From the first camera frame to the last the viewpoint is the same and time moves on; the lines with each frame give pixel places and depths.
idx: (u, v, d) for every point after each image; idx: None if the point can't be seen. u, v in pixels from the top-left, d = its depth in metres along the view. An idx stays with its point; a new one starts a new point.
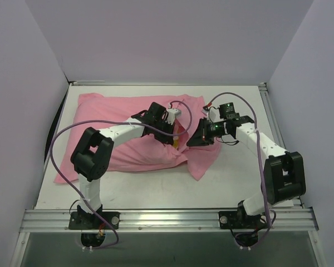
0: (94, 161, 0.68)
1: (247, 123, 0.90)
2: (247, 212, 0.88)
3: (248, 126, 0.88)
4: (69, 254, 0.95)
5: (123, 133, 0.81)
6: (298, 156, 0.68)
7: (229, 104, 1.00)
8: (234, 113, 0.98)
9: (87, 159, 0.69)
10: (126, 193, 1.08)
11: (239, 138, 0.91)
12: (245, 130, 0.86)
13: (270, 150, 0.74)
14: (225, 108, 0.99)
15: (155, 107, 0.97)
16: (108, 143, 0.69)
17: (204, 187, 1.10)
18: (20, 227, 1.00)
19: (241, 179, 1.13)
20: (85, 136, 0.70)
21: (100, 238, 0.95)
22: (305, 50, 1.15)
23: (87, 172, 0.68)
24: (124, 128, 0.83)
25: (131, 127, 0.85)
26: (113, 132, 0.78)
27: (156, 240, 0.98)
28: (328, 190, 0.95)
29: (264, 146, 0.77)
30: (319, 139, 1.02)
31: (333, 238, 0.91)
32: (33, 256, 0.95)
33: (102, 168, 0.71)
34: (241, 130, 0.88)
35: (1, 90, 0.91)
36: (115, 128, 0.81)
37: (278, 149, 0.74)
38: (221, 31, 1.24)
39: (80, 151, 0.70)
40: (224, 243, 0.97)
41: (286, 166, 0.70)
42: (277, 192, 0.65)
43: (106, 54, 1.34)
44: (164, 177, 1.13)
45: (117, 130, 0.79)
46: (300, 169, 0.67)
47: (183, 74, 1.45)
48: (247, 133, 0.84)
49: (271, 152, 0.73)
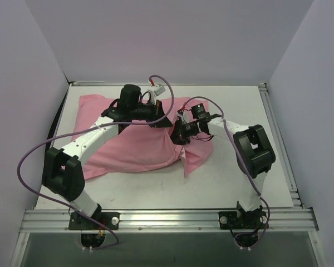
0: (66, 184, 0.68)
1: (216, 118, 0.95)
2: (245, 208, 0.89)
3: (216, 119, 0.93)
4: (69, 255, 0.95)
5: (92, 141, 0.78)
6: (260, 127, 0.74)
7: (199, 105, 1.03)
8: (205, 113, 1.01)
9: (59, 182, 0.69)
10: (126, 193, 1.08)
11: (213, 132, 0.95)
12: (215, 123, 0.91)
13: (236, 129, 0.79)
14: (197, 109, 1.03)
15: (125, 95, 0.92)
16: (73, 164, 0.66)
17: (204, 187, 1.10)
18: (20, 227, 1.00)
19: (242, 179, 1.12)
20: (48, 161, 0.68)
21: (100, 238, 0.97)
22: (304, 50, 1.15)
23: (63, 194, 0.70)
24: (93, 135, 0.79)
25: (101, 131, 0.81)
26: (79, 146, 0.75)
27: (157, 240, 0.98)
28: (328, 190, 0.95)
29: (230, 127, 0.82)
30: (319, 138, 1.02)
31: (333, 238, 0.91)
32: (33, 257, 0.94)
33: (77, 187, 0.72)
34: (211, 123, 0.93)
35: (0, 90, 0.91)
36: (81, 139, 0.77)
37: (242, 127, 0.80)
38: (221, 31, 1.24)
39: (50, 174, 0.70)
40: (225, 244, 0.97)
41: (253, 139, 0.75)
42: (251, 162, 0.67)
43: (106, 54, 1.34)
44: (163, 177, 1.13)
45: (84, 142, 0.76)
46: (264, 137, 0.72)
47: (183, 74, 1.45)
48: (216, 125, 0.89)
49: (237, 129, 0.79)
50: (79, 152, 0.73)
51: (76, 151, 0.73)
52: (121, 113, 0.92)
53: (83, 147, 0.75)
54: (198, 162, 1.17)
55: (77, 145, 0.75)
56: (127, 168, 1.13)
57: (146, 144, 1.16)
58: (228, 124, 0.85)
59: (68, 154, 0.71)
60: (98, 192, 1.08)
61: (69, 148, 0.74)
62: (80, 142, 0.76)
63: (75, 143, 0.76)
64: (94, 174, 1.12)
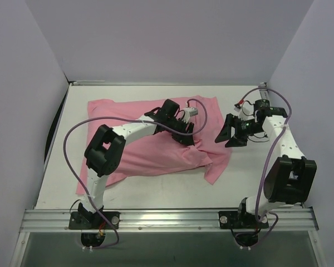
0: (106, 159, 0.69)
1: (279, 117, 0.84)
2: (247, 209, 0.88)
3: (278, 119, 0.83)
4: (69, 255, 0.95)
5: (137, 130, 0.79)
6: (312, 164, 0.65)
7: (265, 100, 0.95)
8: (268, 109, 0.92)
9: (101, 155, 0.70)
10: (127, 192, 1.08)
11: (264, 128, 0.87)
12: (273, 124, 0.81)
13: (286, 151, 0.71)
14: (261, 102, 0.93)
15: (167, 106, 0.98)
16: (121, 142, 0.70)
17: (205, 187, 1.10)
18: (20, 227, 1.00)
19: (243, 178, 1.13)
20: (98, 133, 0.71)
21: (100, 237, 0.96)
22: (304, 49, 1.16)
23: (99, 168, 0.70)
24: (137, 125, 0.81)
25: (145, 125, 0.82)
26: (125, 129, 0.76)
27: (156, 240, 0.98)
28: (328, 189, 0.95)
29: (283, 143, 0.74)
30: (319, 138, 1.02)
31: (333, 238, 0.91)
32: (33, 257, 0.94)
33: (113, 165, 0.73)
34: (269, 120, 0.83)
35: (0, 90, 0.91)
36: (128, 125, 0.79)
37: (294, 152, 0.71)
38: (221, 31, 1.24)
39: (94, 147, 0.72)
40: (225, 243, 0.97)
41: (297, 169, 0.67)
42: (276, 191, 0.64)
43: (106, 54, 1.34)
44: (164, 177, 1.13)
45: (130, 128, 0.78)
46: (309, 176, 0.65)
47: (183, 74, 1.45)
48: (274, 127, 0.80)
49: (287, 152, 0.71)
50: (124, 133, 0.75)
51: (122, 132, 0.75)
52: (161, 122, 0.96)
53: (128, 132, 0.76)
54: (219, 159, 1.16)
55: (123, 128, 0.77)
56: (148, 172, 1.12)
57: (161, 143, 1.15)
58: (281, 137, 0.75)
59: (116, 132, 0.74)
60: None
61: (117, 128, 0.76)
62: (127, 127, 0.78)
63: (122, 126, 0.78)
64: (114, 181, 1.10)
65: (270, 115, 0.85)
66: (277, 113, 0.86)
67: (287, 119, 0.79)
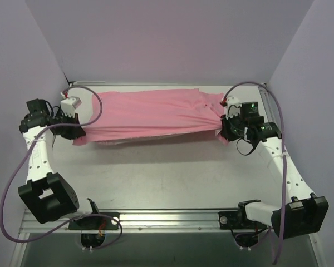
0: (63, 198, 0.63)
1: (274, 139, 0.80)
2: (247, 216, 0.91)
3: (274, 144, 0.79)
4: (69, 255, 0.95)
5: (44, 154, 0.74)
6: (323, 203, 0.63)
7: (253, 105, 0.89)
8: (256, 116, 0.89)
9: (57, 204, 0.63)
10: (126, 193, 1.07)
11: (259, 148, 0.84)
12: (270, 151, 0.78)
13: (293, 189, 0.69)
14: (249, 110, 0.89)
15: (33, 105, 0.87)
16: (57, 177, 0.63)
17: (205, 187, 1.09)
18: (20, 227, 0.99)
19: (242, 178, 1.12)
20: (29, 198, 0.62)
21: (100, 238, 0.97)
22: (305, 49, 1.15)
23: (70, 210, 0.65)
24: (40, 149, 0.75)
25: (42, 141, 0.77)
26: (40, 164, 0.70)
27: (156, 240, 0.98)
28: (329, 190, 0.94)
29: (288, 180, 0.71)
30: (319, 138, 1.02)
31: None
32: (33, 257, 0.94)
33: (73, 194, 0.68)
34: (265, 146, 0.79)
35: (0, 90, 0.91)
36: (33, 159, 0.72)
37: (302, 187, 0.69)
38: (220, 32, 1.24)
39: (40, 209, 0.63)
40: (225, 244, 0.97)
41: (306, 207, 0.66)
42: (290, 230, 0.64)
43: (105, 54, 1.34)
44: (163, 177, 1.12)
45: (39, 162, 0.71)
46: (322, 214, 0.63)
47: (183, 74, 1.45)
48: (273, 154, 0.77)
49: (294, 192, 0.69)
50: (44, 168, 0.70)
51: (43, 169, 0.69)
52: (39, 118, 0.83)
53: (44, 163, 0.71)
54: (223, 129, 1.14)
55: (38, 166, 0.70)
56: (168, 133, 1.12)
57: (171, 114, 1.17)
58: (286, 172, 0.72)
59: (41, 177, 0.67)
60: (98, 192, 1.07)
61: (34, 174, 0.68)
62: (37, 161, 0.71)
63: (33, 167, 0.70)
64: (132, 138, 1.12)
65: (264, 138, 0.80)
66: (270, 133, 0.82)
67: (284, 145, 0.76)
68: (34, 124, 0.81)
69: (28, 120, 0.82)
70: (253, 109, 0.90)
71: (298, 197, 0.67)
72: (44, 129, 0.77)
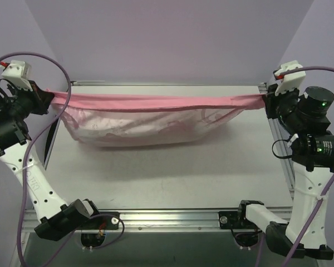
0: (82, 221, 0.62)
1: (324, 170, 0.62)
2: (247, 217, 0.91)
3: (318, 178, 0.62)
4: (72, 252, 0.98)
5: (43, 184, 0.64)
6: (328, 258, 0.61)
7: (324, 104, 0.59)
8: (321, 117, 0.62)
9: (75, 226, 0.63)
10: (124, 193, 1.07)
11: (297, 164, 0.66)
12: (309, 183, 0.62)
13: (308, 236, 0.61)
14: (316, 108, 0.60)
15: None
16: (72, 208, 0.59)
17: (206, 188, 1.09)
18: (20, 227, 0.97)
19: (242, 178, 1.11)
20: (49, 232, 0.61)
21: (100, 238, 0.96)
22: None
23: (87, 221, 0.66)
24: (37, 177, 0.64)
25: (34, 166, 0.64)
26: (47, 198, 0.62)
27: (156, 239, 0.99)
28: (331, 190, 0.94)
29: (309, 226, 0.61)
30: None
31: None
32: (35, 256, 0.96)
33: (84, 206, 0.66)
34: (306, 174, 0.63)
35: None
36: (35, 192, 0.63)
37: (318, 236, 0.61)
38: (221, 31, 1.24)
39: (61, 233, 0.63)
40: (224, 242, 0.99)
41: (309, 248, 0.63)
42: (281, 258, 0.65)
43: (105, 53, 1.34)
44: (163, 177, 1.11)
45: (43, 194, 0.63)
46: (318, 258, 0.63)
47: (183, 74, 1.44)
48: (310, 188, 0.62)
49: (309, 240, 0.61)
50: (54, 202, 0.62)
51: (53, 204, 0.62)
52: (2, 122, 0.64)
53: (52, 195, 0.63)
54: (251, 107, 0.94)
55: (46, 201, 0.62)
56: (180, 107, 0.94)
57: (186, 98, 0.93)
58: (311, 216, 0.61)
59: (55, 212, 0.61)
60: (98, 192, 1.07)
61: (45, 211, 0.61)
62: (41, 194, 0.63)
63: (39, 202, 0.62)
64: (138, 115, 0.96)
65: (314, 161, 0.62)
66: (325, 160, 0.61)
67: (325, 191, 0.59)
68: (6, 134, 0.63)
69: None
70: (320, 109, 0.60)
71: (305, 245, 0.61)
72: (29, 150, 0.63)
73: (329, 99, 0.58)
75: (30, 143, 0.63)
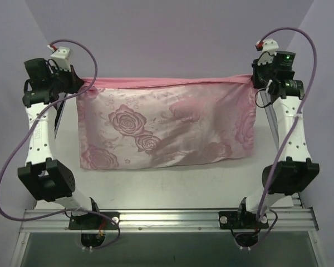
0: (63, 183, 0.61)
1: (294, 98, 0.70)
2: (247, 208, 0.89)
3: (291, 103, 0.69)
4: (69, 253, 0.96)
5: (44, 136, 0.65)
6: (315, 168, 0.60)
7: (288, 56, 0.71)
8: (290, 69, 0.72)
9: (54, 186, 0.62)
10: (124, 193, 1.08)
11: (275, 104, 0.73)
12: (284, 107, 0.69)
13: (291, 148, 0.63)
14: (281, 60, 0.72)
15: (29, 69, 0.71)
16: (55, 163, 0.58)
17: (206, 188, 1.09)
18: (20, 227, 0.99)
19: (242, 178, 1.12)
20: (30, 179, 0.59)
21: (100, 238, 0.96)
22: (307, 50, 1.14)
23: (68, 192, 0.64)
24: (42, 130, 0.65)
25: (44, 121, 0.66)
26: (40, 148, 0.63)
27: (157, 239, 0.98)
28: (330, 191, 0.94)
29: (290, 142, 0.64)
30: (319, 137, 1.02)
31: None
32: (33, 256, 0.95)
33: (70, 178, 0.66)
34: (281, 103, 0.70)
35: (1, 88, 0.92)
36: (34, 141, 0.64)
37: (301, 152, 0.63)
38: (221, 32, 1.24)
39: (42, 187, 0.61)
40: (225, 243, 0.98)
41: (298, 169, 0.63)
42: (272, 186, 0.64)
43: (105, 53, 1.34)
44: (164, 177, 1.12)
45: (39, 143, 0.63)
46: (308, 178, 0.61)
47: (183, 74, 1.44)
48: (285, 111, 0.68)
49: (292, 153, 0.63)
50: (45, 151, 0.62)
51: (43, 154, 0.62)
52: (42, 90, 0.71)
53: (45, 147, 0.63)
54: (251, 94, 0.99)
55: (38, 149, 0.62)
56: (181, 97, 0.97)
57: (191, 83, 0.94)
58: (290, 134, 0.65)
59: (41, 161, 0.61)
60: (98, 192, 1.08)
61: (34, 157, 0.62)
62: (37, 143, 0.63)
63: (33, 148, 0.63)
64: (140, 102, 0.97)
65: (283, 95, 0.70)
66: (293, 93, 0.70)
67: (301, 106, 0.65)
68: (38, 98, 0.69)
69: (32, 94, 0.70)
70: (286, 61, 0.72)
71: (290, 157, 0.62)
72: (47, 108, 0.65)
73: (292, 53, 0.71)
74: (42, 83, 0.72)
75: (49, 104, 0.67)
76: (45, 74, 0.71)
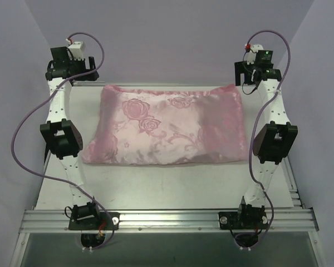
0: (73, 141, 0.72)
1: (274, 79, 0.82)
2: (246, 201, 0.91)
3: (271, 83, 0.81)
4: (67, 255, 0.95)
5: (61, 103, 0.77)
6: (294, 129, 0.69)
7: (267, 52, 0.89)
8: (269, 62, 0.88)
9: (67, 143, 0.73)
10: (125, 192, 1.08)
11: (259, 89, 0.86)
12: (266, 87, 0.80)
13: (273, 114, 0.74)
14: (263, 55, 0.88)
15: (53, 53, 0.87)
16: (69, 123, 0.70)
17: (206, 189, 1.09)
18: (20, 227, 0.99)
19: (242, 179, 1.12)
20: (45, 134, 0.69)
21: (100, 238, 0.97)
22: (305, 52, 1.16)
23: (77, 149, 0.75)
24: (58, 98, 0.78)
25: (62, 92, 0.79)
26: (58, 111, 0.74)
27: (157, 240, 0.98)
28: (329, 191, 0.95)
29: (272, 109, 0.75)
30: (315, 133, 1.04)
31: None
32: (32, 258, 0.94)
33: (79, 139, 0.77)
34: (263, 84, 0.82)
35: (5, 86, 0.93)
36: (53, 105, 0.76)
37: (283, 117, 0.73)
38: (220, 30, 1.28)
39: (55, 143, 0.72)
40: (225, 244, 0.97)
41: (281, 132, 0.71)
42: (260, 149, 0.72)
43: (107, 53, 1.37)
44: (164, 177, 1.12)
45: (57, 107, 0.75)
46: (289, 139, 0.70)
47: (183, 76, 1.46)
48: (267, 90, 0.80)
49: (274, 117, 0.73)
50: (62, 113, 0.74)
51: (60, 116, 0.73)
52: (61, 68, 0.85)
53: (62, 110, 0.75)
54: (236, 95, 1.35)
55: (56, 112, 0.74)
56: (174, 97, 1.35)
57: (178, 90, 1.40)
58: (271, 103, 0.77)
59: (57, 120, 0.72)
60: (98, 191, 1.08)
61: (53, 117, 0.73)
62: (55, 107, 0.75)
63: (52, 111, 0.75)
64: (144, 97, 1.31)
65: (265, 78, 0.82)
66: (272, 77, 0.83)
67: (280, 83, 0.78)
68: (58, 73, 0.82)
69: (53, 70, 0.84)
70: (266, 56, 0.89)
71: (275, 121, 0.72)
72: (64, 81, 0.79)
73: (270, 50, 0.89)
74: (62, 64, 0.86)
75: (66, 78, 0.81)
76: (65, 58, 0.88)
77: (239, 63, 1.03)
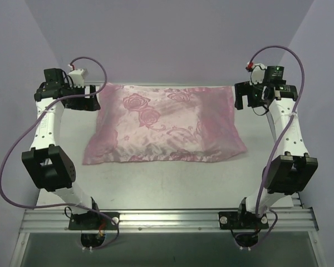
0: (61, 171, 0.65)
1: (288, 99, 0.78)
2: (247, 208, 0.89)
3: (286, 104, 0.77)
4: (67, 255, 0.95)
5: (50, 125, 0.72)
6: (314, 161, 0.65)
7: (278, 68, 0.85)
8: (281, 79, 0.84)
9: (55, 173, 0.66)
10: (124, 192, 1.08)
11: (271, 109, 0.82)
12: (279, 109, 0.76)
13: (289, 143, 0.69)
14: (273, 71, 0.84)
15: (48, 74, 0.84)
16: (57, 149, 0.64)
17: (205, 188, 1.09)
18: (20, 227, 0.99)
19: (242, 178, 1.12)
20: (32, 165, 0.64)
21: (100, 238, 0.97)
22: (304, 51, 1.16)
23: (67, 181, 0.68)
24: (48, 120, 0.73)
25: (52, 113, 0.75)
26: (45, 135, 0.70)
27: (156, 240, 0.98)
28: (328, 191, 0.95)
29: (286, 137, 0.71)
30: (315, 133, 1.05)
31: (333, 238, 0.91)
32: (32, 257, 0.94)
33: (70, 168, 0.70)
34: (277, 104, 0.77)
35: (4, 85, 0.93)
36: (41, 129, 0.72)
37: (299, 146, 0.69)
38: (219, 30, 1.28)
39: (43, 174, 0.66)
40: (225, 244, 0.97)
41: (297, 163, 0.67)
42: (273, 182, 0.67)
43: (106, 53, 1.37)
44: (164, 177, 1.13)
45: (45, 131, 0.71)
46: (307, 173, 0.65)
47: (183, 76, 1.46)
48: (281, 113, 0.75)
49: (289, 147, 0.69)
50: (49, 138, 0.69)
51: (47, 141, 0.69)
52: (53, 89, 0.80)
53: (49, 134, 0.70)
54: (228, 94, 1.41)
55: (43, 136, 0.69)
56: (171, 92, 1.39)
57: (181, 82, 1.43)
58: (286, 130, 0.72)
59: (44, 147, 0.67)
60: (98, 191, 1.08)
61: (38, 143, 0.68)
62: (43, 130, 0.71)
63: (38, 136, 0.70)
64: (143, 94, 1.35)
65: (278, 99, 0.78)
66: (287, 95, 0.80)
67: (295, 105, 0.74)
68: (48, 94, 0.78)
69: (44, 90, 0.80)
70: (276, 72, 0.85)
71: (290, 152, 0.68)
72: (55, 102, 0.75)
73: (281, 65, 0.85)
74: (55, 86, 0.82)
75: (57, 99, 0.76)
76: (60, 79, 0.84)
77: (242, 84, 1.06)
